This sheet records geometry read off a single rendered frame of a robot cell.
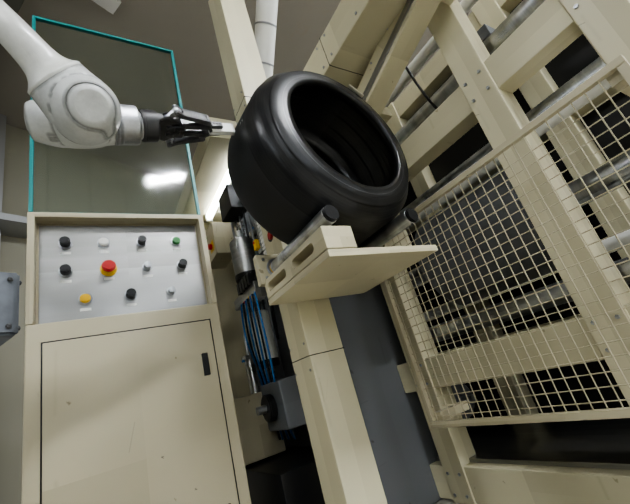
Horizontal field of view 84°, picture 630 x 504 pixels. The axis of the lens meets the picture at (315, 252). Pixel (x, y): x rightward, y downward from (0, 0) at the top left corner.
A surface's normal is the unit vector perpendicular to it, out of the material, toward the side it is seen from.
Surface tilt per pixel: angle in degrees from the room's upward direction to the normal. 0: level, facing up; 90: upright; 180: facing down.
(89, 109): 130
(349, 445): 90
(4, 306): 90
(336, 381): 90
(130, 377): 90
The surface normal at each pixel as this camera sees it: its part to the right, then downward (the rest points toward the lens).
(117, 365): 0.47, -0.42
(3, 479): 0.79, -0.40
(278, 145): -0.14, -0.09
